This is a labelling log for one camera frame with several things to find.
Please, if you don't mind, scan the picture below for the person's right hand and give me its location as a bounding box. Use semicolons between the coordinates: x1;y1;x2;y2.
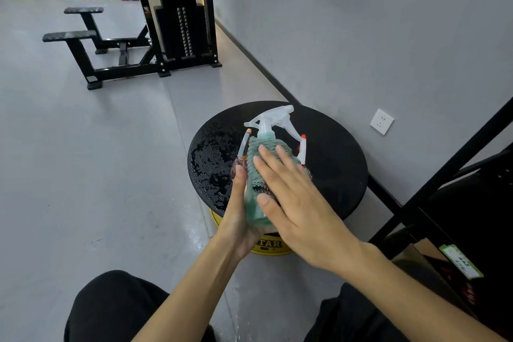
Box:
253;144;379;276

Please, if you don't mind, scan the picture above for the person's left hand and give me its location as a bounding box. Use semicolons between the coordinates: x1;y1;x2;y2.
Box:
215;164;277;261

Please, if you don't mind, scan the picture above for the green cleaning cloth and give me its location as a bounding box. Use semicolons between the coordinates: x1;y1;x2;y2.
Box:
245;136;313;198

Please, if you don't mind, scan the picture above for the pink bottle orange white nozzle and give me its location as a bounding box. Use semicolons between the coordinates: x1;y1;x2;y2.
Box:
296;134;308;166

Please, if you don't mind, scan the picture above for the pink spray bottle grey nozzle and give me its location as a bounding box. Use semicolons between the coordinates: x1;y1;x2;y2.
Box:
230;128;252;180

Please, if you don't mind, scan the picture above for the green spray bottle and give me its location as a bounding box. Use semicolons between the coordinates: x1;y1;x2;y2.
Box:
243;105;307;230

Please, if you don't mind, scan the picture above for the black metal rack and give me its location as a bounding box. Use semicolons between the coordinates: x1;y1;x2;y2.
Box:
368;97;513;330

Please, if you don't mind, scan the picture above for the person's right forearm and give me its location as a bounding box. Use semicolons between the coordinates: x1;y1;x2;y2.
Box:
340;241;508;342

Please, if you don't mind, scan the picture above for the person's left forearm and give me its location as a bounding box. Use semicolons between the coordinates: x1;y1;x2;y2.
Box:
132;233;249;342

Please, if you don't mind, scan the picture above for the round black table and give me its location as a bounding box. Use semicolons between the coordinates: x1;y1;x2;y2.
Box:
187;100;369;234

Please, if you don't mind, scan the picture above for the green white label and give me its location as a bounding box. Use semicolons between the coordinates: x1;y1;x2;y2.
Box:
439;244;485;281

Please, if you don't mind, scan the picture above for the white wall socket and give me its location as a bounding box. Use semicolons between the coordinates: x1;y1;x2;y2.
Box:
370;108;395;136

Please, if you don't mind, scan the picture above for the black cable weight machine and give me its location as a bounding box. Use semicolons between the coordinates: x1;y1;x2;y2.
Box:
42;0;222;91

